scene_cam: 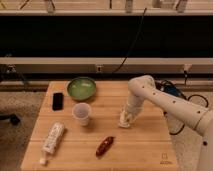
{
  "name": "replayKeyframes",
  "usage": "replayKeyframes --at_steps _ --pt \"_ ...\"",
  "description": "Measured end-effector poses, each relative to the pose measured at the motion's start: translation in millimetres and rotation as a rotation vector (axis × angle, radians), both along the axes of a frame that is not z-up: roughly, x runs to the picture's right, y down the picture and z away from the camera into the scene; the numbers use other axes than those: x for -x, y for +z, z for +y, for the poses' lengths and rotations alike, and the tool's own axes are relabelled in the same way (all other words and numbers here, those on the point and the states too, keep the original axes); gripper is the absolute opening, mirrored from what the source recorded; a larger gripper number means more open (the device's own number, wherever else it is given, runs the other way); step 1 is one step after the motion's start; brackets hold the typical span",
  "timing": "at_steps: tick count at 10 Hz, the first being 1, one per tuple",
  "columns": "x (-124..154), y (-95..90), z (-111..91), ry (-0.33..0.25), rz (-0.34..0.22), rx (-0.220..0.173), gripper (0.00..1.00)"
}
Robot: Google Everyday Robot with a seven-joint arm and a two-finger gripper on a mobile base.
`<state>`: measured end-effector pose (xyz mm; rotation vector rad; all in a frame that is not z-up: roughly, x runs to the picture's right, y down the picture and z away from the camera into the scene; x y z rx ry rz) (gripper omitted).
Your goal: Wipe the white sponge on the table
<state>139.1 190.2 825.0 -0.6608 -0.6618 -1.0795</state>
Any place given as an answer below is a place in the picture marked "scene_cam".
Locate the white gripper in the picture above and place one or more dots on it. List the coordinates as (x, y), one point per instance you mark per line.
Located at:
(129, 113)

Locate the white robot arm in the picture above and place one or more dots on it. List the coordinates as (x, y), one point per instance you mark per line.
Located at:
(197, 117)

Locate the red chip bag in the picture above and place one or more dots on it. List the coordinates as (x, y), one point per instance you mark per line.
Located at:
(104, 146)

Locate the translucent plastic cup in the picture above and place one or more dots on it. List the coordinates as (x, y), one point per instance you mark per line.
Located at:
(81, 112)

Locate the green bowl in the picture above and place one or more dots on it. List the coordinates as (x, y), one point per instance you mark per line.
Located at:
(81, 88)

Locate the black smartphone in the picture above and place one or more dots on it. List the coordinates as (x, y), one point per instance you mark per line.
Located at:
(57, 103)

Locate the white tube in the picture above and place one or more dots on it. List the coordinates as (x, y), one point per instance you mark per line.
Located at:
(51, 142)

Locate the white wall outlet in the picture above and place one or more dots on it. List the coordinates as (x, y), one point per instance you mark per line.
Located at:
(99, 69)

